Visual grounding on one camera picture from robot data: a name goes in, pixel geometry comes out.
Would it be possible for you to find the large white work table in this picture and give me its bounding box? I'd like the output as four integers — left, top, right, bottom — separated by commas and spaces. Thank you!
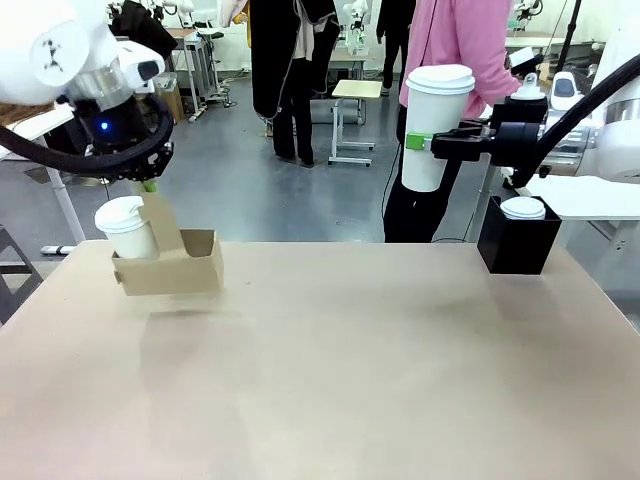
517, 172, 640, 222

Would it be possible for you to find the distant person in black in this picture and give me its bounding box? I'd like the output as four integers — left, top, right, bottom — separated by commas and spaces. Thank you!
375, 0, 417, 97

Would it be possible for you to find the tall white lidded paper cup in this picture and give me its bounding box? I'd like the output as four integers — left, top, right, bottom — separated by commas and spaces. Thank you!
401, 63, 477, 194

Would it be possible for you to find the person in black clothes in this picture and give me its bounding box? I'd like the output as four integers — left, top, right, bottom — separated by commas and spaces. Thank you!
248, 0, 342, 168

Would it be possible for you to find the black metal frame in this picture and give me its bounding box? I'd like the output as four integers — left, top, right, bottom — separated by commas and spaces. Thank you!
0, 223, 45, 327

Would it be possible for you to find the black square box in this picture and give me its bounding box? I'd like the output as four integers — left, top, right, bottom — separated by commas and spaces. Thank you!
476, 194, 563, 276

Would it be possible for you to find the black draped jacket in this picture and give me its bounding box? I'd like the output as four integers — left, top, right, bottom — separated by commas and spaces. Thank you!
108, 0, 180, 66

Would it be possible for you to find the brown cardboard cup carrier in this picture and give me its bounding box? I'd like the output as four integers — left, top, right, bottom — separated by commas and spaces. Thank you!
111, 191, 226, 298

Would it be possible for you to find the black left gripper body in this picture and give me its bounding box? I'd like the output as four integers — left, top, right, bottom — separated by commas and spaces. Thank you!
73, 92, 176, 185

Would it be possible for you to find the brown cardboard storage box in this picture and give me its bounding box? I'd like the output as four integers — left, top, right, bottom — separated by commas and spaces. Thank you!
153, 82, 187, 125

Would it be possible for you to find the black sleeved left arm cable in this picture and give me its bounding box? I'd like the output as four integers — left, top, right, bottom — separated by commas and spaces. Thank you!
0, 97, 176, 177

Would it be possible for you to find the black light stand pole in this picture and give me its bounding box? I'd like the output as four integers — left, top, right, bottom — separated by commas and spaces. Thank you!
556, 0, 584, 76

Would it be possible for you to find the short white lidded paper cup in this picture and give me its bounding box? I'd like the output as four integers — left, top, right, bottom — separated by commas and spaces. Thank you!
93, 195, 161, 261

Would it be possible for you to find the black sleeved arm cable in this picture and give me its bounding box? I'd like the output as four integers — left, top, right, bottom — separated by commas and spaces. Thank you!
0, 97, 176, 177
502, 47, 640, 190

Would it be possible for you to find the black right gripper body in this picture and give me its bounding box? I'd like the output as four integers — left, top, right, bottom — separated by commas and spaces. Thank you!
481, 96, 550, 169

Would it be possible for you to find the white side table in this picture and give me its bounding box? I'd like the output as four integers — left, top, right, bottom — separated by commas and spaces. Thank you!
0, 102, 87, 257

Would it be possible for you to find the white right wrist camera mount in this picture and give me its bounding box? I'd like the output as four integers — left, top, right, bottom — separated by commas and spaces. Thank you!
509, 72, 549, 103

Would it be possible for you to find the person's right forearm pink sleeve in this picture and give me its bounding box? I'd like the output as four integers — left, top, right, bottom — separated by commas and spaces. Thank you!
469, 54, 522, 120

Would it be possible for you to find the wooden top rolling table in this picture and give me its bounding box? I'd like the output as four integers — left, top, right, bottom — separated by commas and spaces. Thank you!
327, 79, 384, 168

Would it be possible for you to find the white flat handheld device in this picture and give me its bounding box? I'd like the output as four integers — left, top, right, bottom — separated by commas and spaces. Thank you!
506, 46, 545, 70

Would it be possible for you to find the black sleeved right arm cable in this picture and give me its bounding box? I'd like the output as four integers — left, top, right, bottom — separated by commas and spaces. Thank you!
502, 47, 640, 190

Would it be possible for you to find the person in pink hoodie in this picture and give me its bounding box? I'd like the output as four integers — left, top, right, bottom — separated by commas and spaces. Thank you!
382, 0, 524, 244

